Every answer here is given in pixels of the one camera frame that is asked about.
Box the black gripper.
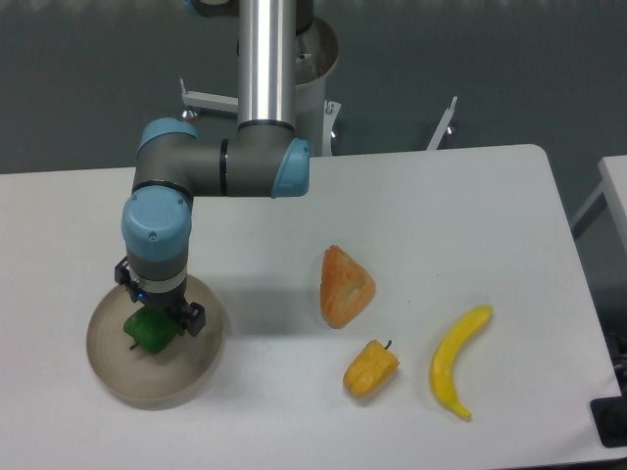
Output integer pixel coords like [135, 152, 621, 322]
[114, 259, 206, 337]

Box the green bell pepper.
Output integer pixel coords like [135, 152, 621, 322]
[122, 306, 179, 354]

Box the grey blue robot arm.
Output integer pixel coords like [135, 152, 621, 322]
[115, 1, 314, 336]

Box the beige round plate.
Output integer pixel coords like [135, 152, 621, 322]
[86, 275, 225, 408]

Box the yellow bell pepper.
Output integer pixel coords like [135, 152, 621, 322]
[343, 340, 400, 399]

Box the orange triangular bread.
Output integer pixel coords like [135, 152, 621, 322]
[319, 245, 376, 329]

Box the yellow banana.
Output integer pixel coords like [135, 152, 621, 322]
[429, 305, 494, 421]

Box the black device at table edge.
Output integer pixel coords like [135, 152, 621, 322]
[590, 396, 626, 448]

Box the white side table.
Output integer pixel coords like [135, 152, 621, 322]
[569, 155, 627, 248]

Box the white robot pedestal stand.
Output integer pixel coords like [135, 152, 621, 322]
[176, 14, 459, 161]

